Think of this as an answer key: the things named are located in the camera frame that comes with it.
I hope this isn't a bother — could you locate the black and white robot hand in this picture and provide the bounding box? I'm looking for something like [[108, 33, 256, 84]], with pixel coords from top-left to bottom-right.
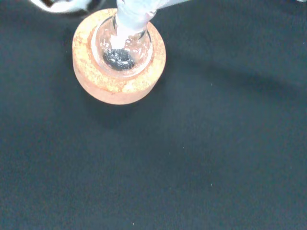
[[28, 0, 106, 17]]

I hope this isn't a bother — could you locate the glass round-bottom flask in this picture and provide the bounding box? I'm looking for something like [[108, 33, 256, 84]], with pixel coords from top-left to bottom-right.
[[92, 14, 154, 78]]

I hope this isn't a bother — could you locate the black bench cloth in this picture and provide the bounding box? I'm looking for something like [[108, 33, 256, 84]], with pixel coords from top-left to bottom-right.
[[0, 0, 307, 230]]

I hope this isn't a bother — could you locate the cork ring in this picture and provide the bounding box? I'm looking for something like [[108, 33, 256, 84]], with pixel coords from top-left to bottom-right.
[[72, 8, 167, 105]]

